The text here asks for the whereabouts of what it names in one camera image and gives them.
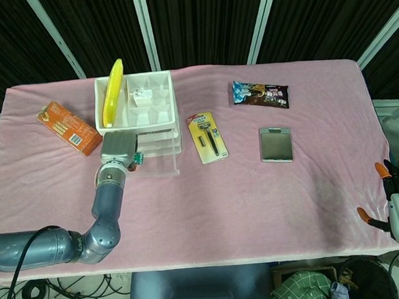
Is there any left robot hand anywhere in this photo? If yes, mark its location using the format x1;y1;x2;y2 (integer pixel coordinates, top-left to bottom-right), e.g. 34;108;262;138
98;130;142;175

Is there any clear plastic drawer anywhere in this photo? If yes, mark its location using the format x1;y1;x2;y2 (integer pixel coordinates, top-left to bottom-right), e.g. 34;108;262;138
126;144;182;181

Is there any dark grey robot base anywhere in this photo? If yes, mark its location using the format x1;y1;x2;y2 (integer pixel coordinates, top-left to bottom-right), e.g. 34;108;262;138
125;261;274;299

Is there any white drawer organizer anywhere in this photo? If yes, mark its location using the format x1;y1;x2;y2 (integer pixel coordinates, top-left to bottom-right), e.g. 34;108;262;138
92;69;184;161

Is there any green small packet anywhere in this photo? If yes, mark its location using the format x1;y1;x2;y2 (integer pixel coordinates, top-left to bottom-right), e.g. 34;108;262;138
133;152;147;170

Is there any orange cardboard box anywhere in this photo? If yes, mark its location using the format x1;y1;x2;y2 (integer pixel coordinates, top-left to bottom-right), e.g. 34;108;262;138
36;98;105;161

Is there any white charger plug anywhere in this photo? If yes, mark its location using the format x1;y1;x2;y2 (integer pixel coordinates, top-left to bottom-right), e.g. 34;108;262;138
129;86;155;109

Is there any yellow banana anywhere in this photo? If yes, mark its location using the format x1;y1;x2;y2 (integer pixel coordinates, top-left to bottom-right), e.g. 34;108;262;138
98;58;128;129

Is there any black mesh bin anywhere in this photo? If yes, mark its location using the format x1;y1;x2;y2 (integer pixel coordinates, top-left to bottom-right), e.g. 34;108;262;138
336;253;399;299

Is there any yellow razor blister pack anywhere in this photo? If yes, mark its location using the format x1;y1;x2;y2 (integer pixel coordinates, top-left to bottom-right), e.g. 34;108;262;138
185;110;230;166

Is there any white side rack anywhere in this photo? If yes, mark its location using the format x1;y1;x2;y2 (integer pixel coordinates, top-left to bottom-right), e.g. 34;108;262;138
372;96;399;165

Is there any pink table cloth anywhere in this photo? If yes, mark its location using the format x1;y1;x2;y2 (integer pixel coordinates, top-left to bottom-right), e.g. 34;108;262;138
0;52;399;284

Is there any green checked cloth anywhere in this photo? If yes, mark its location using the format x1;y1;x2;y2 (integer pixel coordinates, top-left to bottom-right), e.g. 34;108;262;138
268;269;338;299

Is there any brown cardboard carton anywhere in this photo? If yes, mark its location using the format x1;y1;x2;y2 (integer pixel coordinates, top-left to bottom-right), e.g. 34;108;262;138
271;264;338;291

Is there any silver square mirror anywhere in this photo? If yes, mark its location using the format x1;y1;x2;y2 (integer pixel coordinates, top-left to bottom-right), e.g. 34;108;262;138
258;126;294;165

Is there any brown snack bag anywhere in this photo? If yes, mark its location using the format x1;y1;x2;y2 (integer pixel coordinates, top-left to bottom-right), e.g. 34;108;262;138
228;76;291;114

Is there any white partition post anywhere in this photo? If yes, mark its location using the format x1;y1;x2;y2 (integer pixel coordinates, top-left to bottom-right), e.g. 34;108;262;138
26;0;86;83
243;0;284;66
352;0;399;69
131;0;161;73

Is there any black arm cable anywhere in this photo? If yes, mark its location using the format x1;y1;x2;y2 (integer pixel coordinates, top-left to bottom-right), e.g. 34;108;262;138
0;225;66;299

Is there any black cable coil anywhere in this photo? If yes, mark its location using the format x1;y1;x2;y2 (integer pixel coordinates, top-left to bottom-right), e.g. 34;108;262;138
21;283;49;299

